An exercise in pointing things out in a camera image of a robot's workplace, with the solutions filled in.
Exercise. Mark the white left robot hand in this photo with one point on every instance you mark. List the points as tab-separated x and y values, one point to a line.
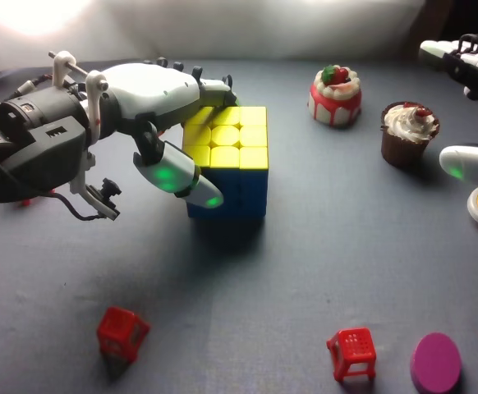
153	90

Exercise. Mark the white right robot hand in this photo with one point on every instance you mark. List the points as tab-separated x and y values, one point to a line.
465	164

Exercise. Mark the Rubik's cube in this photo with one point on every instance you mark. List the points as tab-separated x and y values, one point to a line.
247	135

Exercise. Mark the chocolate cupcake toy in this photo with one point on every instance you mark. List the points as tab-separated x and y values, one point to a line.
403	143

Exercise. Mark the white backdrop sheet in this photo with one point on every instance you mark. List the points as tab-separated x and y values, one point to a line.
263	28

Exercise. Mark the strawberry cake toy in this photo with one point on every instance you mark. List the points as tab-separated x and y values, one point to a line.
333	106

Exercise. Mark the red toy stool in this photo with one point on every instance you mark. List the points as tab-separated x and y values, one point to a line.
116	322
25	202
358	342

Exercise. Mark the grey table cloth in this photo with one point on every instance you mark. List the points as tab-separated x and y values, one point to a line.
304	267

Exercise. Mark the magenta round disc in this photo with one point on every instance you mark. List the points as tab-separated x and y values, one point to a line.
436	361

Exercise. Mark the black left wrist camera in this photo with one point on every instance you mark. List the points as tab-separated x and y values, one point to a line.
109	191

